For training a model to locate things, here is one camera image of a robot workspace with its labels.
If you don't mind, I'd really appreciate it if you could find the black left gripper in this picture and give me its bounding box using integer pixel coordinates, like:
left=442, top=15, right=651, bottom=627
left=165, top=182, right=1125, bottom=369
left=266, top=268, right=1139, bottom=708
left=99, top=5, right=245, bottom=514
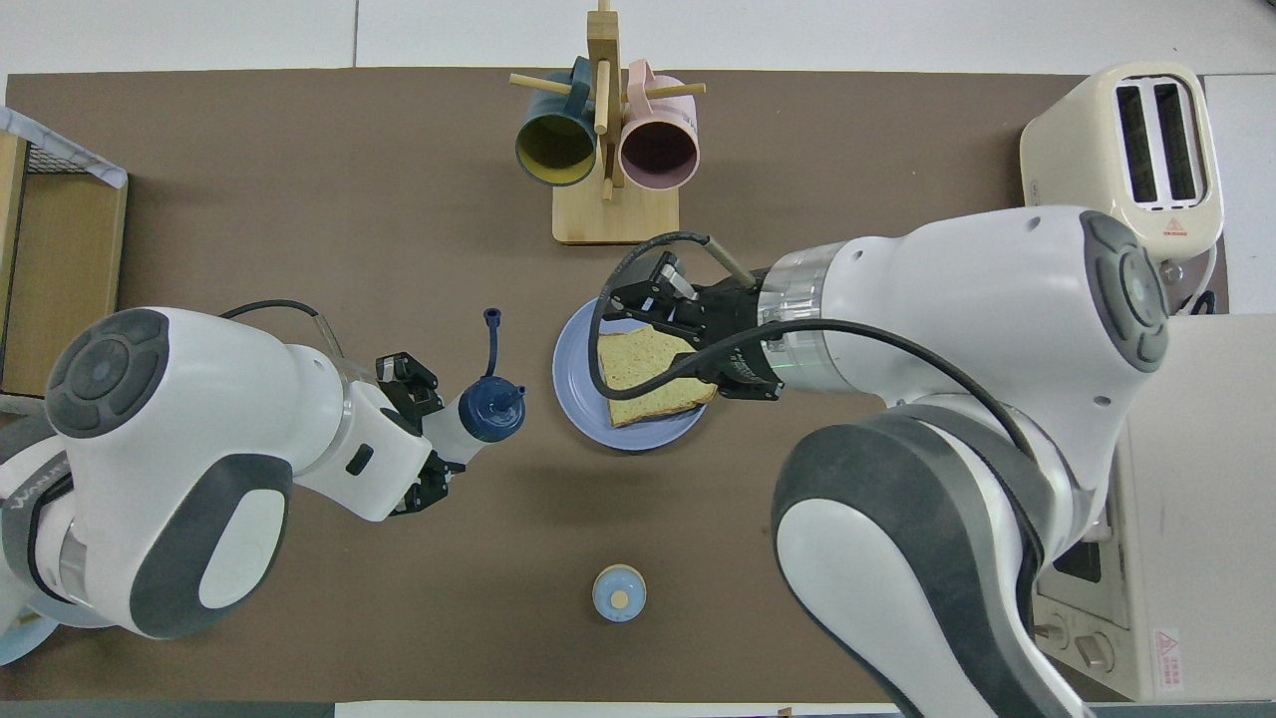
left=377, top=351, right=455, bottom=517

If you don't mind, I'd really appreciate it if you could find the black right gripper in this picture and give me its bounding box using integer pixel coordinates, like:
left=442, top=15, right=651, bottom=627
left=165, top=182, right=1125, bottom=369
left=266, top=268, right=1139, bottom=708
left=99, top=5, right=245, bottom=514
left=600, top=252, right=784, bottom=402

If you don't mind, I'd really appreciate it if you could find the translucent seasoning bottle blue cap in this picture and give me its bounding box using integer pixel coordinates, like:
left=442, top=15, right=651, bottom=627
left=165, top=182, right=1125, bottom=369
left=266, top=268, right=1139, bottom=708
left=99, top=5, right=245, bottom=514
left=424, top=307, right=527, bottom=470

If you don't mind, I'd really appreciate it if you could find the toasted bread slice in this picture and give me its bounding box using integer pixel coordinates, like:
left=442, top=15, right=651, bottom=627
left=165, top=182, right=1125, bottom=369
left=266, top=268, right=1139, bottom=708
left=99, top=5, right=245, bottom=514
left=596, top=326, right=719, bottom=428

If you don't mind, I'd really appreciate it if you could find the blue round plate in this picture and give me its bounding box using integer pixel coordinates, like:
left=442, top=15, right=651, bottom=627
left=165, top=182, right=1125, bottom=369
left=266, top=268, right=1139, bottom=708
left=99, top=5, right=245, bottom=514
left=552, top=297, right=711, bottom=452

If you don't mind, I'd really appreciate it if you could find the pale grey plate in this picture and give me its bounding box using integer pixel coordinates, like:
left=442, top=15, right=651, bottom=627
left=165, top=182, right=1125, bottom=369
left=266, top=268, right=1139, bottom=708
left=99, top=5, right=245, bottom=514
left=0, top=613, right=61, bottom=667

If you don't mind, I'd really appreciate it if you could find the wooden mug rack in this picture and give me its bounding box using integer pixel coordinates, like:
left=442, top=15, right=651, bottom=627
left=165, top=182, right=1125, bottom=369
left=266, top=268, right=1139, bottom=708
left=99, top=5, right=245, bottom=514
left=508, top=0, right=707, bottom=245

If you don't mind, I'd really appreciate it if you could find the pink mug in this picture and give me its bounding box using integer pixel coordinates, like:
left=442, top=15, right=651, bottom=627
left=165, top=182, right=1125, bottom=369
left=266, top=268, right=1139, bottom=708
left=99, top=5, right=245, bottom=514
left=618, top=60, right=702, bottom=191

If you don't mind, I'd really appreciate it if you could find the dark teal mug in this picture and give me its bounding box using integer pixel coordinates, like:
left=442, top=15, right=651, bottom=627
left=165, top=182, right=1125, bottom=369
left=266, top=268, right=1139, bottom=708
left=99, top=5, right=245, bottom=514
left=514, top=57, right=599, bottom=188

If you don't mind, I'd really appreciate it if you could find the small blue call bell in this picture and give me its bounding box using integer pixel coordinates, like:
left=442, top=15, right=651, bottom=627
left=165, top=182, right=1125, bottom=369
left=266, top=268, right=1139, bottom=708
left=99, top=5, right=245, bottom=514
left=592, top=563, right=648, bottom=623

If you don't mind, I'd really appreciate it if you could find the brown table mat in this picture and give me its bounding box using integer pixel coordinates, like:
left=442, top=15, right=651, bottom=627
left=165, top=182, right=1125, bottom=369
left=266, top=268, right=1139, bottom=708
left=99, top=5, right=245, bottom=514
left=0, top=68, right=1232, bottom=704

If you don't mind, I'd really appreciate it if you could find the cream two-slot toaster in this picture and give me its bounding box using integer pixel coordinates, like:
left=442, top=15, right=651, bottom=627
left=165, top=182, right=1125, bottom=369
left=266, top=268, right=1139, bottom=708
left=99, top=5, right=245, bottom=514
left=1019, top=62, right=1225, bottom=265

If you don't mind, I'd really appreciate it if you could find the white blue patterned cloth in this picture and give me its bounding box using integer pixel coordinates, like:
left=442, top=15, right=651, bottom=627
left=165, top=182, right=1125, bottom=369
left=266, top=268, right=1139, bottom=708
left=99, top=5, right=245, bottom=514
left=0, top=107, right=129, bottom=188

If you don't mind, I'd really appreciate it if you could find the white toaster oven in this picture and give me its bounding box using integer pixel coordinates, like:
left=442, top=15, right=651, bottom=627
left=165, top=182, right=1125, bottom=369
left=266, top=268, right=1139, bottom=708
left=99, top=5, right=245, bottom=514
left=1032, top=314, right=1276, bottom=702

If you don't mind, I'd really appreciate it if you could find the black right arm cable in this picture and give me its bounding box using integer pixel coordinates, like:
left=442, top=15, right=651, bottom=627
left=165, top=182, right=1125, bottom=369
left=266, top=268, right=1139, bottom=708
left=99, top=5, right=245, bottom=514
left=588, top=231, right=1043, bottom=460

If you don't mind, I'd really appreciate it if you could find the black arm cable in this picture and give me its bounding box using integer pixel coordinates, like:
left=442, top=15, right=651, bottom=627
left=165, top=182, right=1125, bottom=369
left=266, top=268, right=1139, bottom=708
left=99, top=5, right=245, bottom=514
left=219, top=299, right=345, bottom=360
left=588, top=231, right=1043, bottom=460

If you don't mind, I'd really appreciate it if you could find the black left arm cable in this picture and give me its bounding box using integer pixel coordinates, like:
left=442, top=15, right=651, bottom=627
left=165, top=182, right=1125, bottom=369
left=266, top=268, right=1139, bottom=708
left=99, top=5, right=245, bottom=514
left=219, top=299, right=345, bottom=360

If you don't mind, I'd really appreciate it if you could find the wooden shelf with wire basket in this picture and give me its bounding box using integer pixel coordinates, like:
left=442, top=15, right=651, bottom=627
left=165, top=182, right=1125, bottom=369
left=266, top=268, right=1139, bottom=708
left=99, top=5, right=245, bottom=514
left=0, top=105, right=129, bottom=400

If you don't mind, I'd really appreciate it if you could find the white toaster power cord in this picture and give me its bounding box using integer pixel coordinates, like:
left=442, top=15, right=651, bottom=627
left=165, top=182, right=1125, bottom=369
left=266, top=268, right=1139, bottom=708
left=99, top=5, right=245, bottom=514
left=1161, top=249, right=1222, bottom=315

